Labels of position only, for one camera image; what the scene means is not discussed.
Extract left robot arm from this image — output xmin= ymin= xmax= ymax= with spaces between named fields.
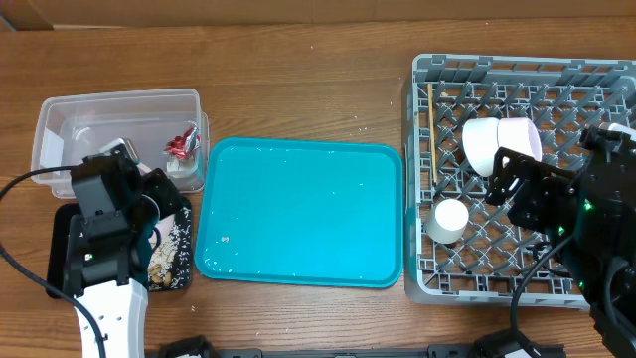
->
xmin=1 ymin=154 xmax=184 ymax=357

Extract grey dishwasher rack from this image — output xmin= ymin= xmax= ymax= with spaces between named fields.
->
xmin=402 ymin=54 xmax=635 ymax=305

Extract spilled rice and peanuts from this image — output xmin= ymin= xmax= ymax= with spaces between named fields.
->
xmin=147 ymin=206 xmax=193 ymax=291

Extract plate with peanuts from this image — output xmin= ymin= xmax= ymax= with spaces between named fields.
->
xmin=150 ymin=214 xmax=176 ymax=250

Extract teal plastic tray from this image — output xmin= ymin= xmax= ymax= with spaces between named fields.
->
xmin=194 ymin=137 xmax=403 ymax=289

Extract red snack wrapper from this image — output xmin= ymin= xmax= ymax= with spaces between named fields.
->
xmin=164 ymin=126 xmax=201 ymax=161

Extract white bowl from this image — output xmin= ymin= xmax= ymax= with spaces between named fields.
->
xmin=497 ymin=117 xmax=543 ymax=161
xmin=462 ymin=117 xmax=499 ymax=177

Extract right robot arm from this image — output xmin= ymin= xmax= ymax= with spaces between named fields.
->
xmin=486 ymin=124 xmax=635 ymax=357

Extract black plastic bin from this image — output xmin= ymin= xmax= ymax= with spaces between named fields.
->
xmin=47 ymin=196 xmax=193 ymax=292

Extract white cup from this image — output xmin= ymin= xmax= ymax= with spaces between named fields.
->
xmin=424 ymin=199 xmax=469 ymax=244

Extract white tissue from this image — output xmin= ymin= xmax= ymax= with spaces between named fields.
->
xmin=166 ymin=156 xmax=197 ymax=176

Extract clear plastic bin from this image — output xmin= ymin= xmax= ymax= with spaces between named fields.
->
xmin=31 ymin=89 xmax=210 ymax=193

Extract wooden chopstick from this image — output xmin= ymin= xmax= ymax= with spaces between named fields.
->
xmin=426 ymin=83 xmax=438 ymax=185

